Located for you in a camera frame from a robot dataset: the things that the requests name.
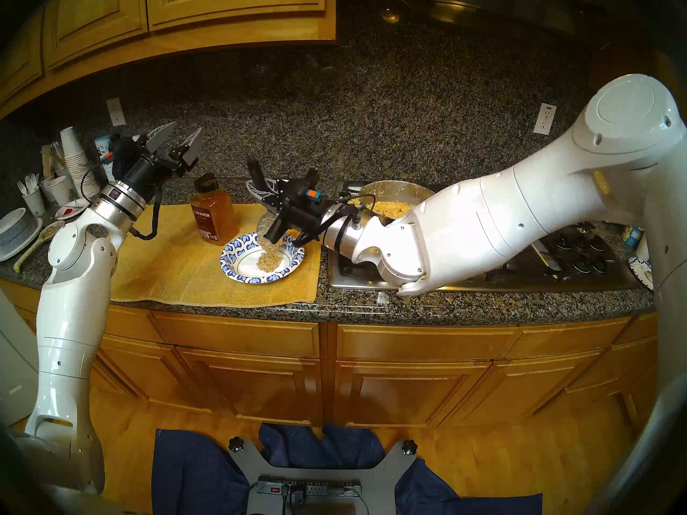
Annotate white paper cup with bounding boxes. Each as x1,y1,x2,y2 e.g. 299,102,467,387
44,175,73,206
23,188,47,218

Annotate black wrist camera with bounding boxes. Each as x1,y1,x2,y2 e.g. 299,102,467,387
107,136,138,181
301,168,324,201

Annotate metal serving spoon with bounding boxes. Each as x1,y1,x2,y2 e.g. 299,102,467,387
257,211,285,246

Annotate bundle of stirrers and utensils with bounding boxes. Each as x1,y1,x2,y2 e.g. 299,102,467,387
41,141,70,179

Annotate wide wooden wall cabinets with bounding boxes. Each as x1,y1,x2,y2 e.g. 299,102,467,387
0,0,337,120

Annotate stack of white paper cups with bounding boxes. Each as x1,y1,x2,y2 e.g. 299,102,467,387
59,126,101,201

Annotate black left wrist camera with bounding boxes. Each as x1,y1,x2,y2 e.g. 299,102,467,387
107,136,138,181

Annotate blue white carton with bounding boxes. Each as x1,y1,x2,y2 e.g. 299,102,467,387
94,135,116,181

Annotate grey bowl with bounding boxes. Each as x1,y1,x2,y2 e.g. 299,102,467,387
0,208,33,246

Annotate yellow cloth mat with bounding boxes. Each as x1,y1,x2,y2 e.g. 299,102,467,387
110,202,328,308

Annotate small white plate red scrap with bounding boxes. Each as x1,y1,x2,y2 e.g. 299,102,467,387
54,198,91,220

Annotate stainless steel pot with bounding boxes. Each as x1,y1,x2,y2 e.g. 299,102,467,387
352,180,436,225

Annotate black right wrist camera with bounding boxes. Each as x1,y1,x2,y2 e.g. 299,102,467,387
301,168,324,201

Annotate wooden spoon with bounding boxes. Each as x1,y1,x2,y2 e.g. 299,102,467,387
13,220,66,274

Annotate blue patterned paper bowl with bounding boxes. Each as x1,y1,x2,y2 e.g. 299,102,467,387
220,230,305,284

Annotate small cooked oatmeal portion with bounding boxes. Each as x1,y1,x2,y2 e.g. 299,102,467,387
257,235,286,271

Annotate large cooked oatmeal batch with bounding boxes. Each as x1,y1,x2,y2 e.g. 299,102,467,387
370,200,414,219

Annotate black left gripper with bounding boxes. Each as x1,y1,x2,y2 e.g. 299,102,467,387
125,121,204,196

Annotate dark blue blanket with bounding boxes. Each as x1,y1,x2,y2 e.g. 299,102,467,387
151,423,543,515

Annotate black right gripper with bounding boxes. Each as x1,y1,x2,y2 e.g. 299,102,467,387
246,156,336,246

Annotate blue patterned paper plate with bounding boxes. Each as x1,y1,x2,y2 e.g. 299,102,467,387
628,256,656,292

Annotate steel gas cooktop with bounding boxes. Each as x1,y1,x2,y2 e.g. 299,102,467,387
327,180,642,292

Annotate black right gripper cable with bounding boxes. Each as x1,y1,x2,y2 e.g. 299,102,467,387
319,193,376,227

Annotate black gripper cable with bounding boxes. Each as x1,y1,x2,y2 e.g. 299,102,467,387
319,193,376,227
129,175,163,241

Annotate wooden base cabinets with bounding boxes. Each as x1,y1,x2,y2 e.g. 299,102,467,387
0,278,666,445

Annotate amber cinnamon bottle black cap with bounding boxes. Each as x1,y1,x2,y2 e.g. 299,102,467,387
189,173,239,246

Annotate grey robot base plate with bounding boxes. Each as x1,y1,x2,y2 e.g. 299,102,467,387
228,438,418,515

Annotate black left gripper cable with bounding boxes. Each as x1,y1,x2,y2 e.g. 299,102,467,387
129,175,163,241

